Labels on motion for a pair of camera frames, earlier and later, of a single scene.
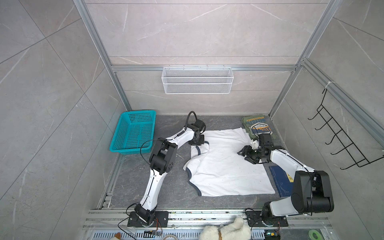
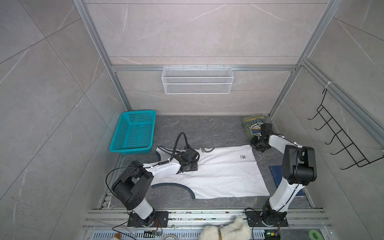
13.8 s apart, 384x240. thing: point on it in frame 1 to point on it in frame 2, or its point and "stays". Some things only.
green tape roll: (314, 235) stays
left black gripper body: (200, 141) to (193, 166)
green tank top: (256, 125) stays
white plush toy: (236, 230) stays
